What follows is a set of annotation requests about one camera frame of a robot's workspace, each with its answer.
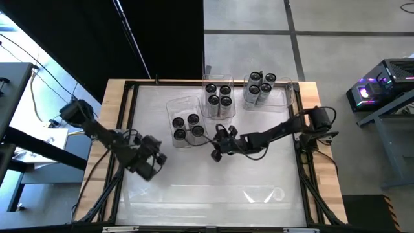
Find thin metal pole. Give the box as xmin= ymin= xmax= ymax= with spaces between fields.
xmin=111 ymin=0 xmax=152 ymax=78

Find black aluminium table frame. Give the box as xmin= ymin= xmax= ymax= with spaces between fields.
xmin=73 ymin=80 xmax=347 ymax=233

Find white printed box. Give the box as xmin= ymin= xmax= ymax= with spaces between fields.
xmin=14 ymin=128 xmax=69 ymax=164

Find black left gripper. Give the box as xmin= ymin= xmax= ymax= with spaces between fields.
xmin=129 ymin=134 xmax=168 ymax=182

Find black desktop computer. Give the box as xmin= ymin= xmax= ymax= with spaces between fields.
xmin=345 ymin=57 xmax=414 ymax=113

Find red band Celsius can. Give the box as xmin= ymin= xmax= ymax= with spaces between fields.
xmin=204 ymin=82 xmax=218 ymax=96
xmin=219 ymin=83 xmax=233 ymax=97

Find clear plastic bin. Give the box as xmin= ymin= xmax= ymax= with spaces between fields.
xmin=242 ymin=74 xmax=294 ymax=113
xmin=165 ymin=95 xmax=210 ymax=149
xmin=201 ymin=72 xmax=236 ymax=120

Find dark grey desk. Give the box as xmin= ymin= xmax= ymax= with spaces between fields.
xmin=0 ymin=62 xmax=34 ymax=140

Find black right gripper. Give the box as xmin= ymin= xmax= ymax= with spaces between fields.
xmin=211 ymin=125 xmax=252 ymax=162

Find black desk leg frame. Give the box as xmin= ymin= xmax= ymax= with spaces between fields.
xmin=0 ymin=126 xmax=89 ymax=214

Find blue band Celsius can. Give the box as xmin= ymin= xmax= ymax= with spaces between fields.
xmin=257 ymin=82 xmax=273 ymax=104
xmin=263 ymin=72 xmax=278 ymax=87

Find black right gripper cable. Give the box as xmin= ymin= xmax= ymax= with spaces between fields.
xmin=184 ymin=124 xmax=269 ymax=162

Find grey metal stand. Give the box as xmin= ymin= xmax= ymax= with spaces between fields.
xmin=355 ymin=89 xmax=414 ymax=190

